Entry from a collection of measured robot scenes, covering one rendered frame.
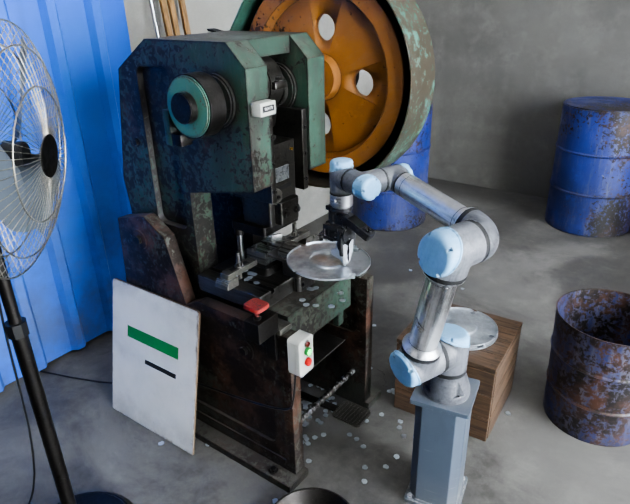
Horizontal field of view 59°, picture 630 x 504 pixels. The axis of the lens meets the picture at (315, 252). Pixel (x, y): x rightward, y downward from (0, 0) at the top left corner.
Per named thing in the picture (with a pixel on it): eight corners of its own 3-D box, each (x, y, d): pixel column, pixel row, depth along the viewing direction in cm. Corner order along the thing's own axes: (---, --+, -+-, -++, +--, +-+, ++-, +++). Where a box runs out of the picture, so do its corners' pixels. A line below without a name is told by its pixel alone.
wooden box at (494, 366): (512, 388, 248) (522, 322, 234) (485, 442, 220) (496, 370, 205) (427, 360, 268) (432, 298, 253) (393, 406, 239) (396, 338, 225)
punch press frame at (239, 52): (355, 373, 236) (358, 33, 179) (292, 434, 204) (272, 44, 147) (220, 318, 278) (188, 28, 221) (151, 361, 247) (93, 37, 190)
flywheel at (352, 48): (376, -74, 195) (251, 35, 244) (344, -79, 180) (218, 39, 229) (462, 115, 201) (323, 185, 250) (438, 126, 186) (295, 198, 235)
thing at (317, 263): (321, 290, 174) (321, 288, 174) (270, 256, 195) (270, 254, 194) (387, 264, 191) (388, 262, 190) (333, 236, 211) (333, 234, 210)
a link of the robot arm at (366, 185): (391, 172, 166) (368, 164, 175) (361, 179, 161) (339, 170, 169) (390, 197, 170) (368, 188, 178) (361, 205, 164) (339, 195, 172)
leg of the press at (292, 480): (309, 473, 208) (301, 255, 169) (290, 494, 199) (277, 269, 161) (149, 384, 257) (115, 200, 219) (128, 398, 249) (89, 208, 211)
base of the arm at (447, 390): (473, 382, 183) (477, 357, 179) (464, 410, 171) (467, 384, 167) (428, 370, 189) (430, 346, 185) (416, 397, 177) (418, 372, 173)
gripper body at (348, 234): (335, 232, 191) (335, 199, 186) (356, 238, 186) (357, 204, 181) (322, 240, 185) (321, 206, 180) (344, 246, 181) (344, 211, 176)
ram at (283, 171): (306, 216, 201) (304, 135, 188) (280, 230, 190) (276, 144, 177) (270, 207, 210) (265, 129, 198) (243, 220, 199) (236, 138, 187)
